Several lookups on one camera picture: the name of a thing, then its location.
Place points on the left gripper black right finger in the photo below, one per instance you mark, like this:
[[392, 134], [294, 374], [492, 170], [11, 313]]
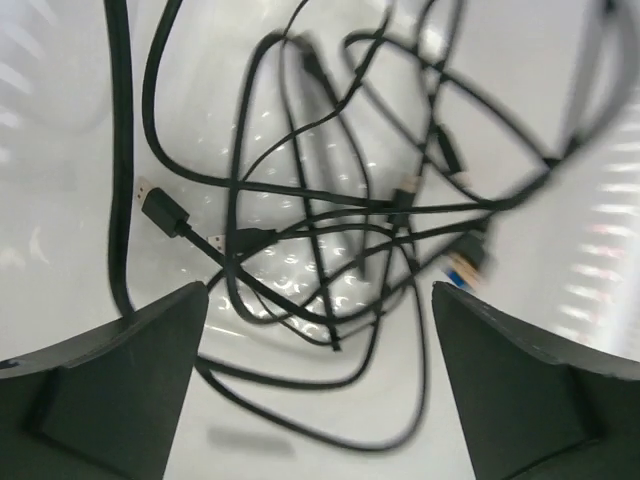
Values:
[[533, 404]]

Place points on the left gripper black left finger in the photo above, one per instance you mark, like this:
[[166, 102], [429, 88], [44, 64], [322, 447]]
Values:
[[104, 404]]

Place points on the solid white plastic bin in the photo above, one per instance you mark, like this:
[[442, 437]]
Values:
[[55, 196]]

